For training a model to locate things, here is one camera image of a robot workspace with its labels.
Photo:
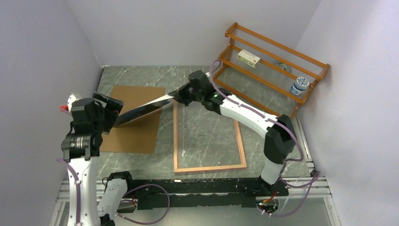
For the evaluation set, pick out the pink wooden photo frame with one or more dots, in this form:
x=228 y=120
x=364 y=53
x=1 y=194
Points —
x=205 y=142

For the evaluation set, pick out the orange wooden shelf rack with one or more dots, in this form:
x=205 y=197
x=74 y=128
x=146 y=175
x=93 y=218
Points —
x=266 y=86

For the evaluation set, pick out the white green small box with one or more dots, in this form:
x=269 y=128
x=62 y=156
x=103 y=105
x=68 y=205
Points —
x=248 y=58

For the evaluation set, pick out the aluminium rail frame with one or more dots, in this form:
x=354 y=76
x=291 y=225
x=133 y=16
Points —
x=298 y=188

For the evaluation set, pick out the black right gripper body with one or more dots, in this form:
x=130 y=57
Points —
x=186 y=94

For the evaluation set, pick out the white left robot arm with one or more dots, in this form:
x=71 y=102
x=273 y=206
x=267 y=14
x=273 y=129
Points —
x=81 y=156

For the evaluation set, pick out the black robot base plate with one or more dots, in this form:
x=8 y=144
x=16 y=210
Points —
x=161 y=193

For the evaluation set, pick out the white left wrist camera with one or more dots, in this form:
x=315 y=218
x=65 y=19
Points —
x=67 y=108

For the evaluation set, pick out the brown cardboard backing board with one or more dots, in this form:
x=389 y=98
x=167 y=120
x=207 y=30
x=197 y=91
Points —
x=138 y=135

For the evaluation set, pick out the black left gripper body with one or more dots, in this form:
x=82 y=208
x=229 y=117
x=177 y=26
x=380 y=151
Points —
x=98 y=122

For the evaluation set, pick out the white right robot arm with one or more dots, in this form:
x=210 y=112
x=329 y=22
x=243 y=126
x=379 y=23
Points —
x=277 y=131

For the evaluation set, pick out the blue white round jar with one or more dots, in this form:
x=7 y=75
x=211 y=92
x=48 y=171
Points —
x=300 y=85

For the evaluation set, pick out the landscape photo print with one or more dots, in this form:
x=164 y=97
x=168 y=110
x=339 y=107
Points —
x=143 y=110

